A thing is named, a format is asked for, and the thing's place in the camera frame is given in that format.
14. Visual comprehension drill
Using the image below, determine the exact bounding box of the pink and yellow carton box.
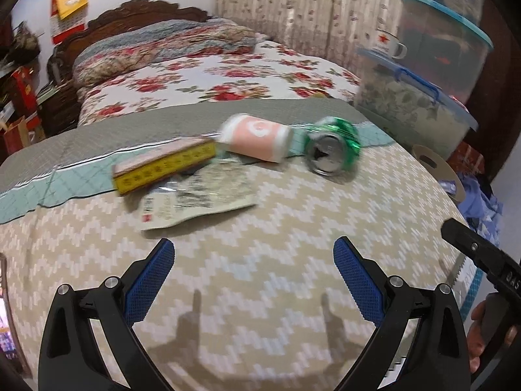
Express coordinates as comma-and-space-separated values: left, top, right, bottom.
112, 136, 216, 195

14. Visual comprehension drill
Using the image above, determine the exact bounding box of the red cardboard box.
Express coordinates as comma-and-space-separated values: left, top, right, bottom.
12, 67, 43, 131

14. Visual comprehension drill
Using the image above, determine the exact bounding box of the red bag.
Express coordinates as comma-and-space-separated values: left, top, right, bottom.
452, 142, 485, 172

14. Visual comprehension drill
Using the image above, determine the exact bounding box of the blue cloth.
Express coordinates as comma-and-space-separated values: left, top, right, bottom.
444, 171, 503, 245

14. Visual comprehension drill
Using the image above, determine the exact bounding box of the brown paper bag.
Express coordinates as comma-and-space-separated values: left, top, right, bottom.
2, 116, 35, 155

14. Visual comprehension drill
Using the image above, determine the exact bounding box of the pink white cup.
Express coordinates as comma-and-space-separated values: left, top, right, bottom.
220, 113, 294, 164

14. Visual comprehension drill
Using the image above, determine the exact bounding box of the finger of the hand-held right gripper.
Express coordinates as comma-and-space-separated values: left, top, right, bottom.
442, 218, 495, 273

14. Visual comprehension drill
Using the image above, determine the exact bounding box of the zigzag patterned tablecloth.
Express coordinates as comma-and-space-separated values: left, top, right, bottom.
0, 98, 489, 391

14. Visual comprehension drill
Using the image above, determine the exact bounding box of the folded patchwork quilt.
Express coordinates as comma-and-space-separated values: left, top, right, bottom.
73, 20, 261, 88

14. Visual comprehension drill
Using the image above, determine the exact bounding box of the carved wooden headboard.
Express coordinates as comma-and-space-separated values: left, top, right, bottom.
47, 0, 212, 86

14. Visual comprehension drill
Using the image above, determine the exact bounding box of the green drink can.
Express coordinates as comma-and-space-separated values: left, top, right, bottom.
303, 116, 363, 178

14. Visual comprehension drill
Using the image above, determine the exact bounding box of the white enamel mug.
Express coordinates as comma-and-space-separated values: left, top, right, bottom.
372, 28, 408, 60

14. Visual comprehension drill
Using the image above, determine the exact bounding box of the person's right hand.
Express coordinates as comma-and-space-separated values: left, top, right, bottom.
466, 299, 490, 377

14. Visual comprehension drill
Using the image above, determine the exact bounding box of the beige printed packet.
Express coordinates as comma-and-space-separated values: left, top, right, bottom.
140, 163, 257, 231

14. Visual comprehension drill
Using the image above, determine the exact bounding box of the floral bedspread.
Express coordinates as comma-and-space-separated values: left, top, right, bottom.
77, 41, 361, 127

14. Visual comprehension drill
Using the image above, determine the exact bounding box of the teal-lidded clear storage box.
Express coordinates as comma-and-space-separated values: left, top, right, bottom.
397, 0, 493, 104

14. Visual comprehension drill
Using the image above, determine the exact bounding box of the red and yellow wall calendar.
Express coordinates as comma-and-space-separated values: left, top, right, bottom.
51, 0, 88, 45

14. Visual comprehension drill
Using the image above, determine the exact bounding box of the dark wooden nightstand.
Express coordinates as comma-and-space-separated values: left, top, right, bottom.
38, 81, 80, 137

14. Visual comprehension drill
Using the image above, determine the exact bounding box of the round wooden board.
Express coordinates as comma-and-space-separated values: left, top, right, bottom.
411, 144, 467, 204

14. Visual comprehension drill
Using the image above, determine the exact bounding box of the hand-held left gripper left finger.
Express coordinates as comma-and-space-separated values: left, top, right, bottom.
38, 237, 176, 391

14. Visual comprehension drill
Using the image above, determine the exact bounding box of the beige patterned curtain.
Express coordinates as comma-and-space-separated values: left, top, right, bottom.
214, 0, 408, 70

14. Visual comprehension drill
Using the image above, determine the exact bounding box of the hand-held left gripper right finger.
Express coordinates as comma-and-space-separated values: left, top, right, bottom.
333, 236, 473, 391

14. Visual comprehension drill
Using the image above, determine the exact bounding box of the blue-lidded clear storage box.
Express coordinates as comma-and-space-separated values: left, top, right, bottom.
354, 47, 479, 159

